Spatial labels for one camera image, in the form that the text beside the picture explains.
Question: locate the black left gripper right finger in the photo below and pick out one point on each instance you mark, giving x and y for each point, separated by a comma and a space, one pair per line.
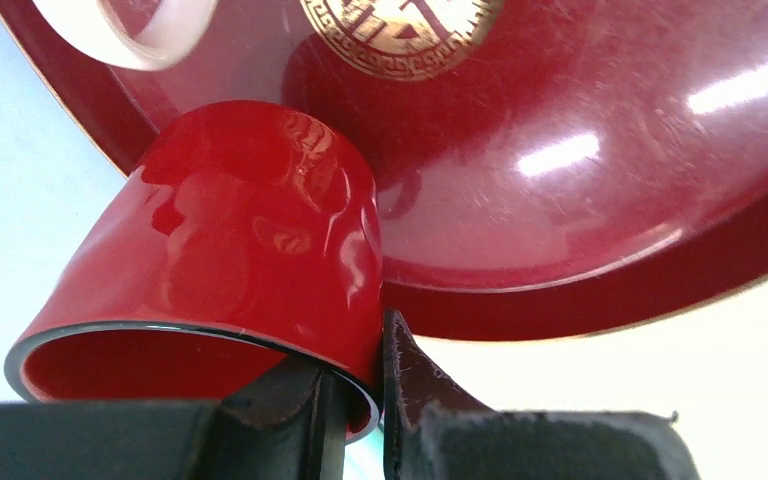
434, 429

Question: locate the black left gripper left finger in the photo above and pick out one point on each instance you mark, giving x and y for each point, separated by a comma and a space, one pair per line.
289, 423

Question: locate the glossy red mug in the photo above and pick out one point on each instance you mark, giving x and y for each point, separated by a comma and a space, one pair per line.
247, 235

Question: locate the white pinkish mug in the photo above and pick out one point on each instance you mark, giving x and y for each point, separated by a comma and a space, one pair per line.
93, 28

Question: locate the round red lacquer tray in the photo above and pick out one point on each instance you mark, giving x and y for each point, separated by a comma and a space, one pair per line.
544, 168

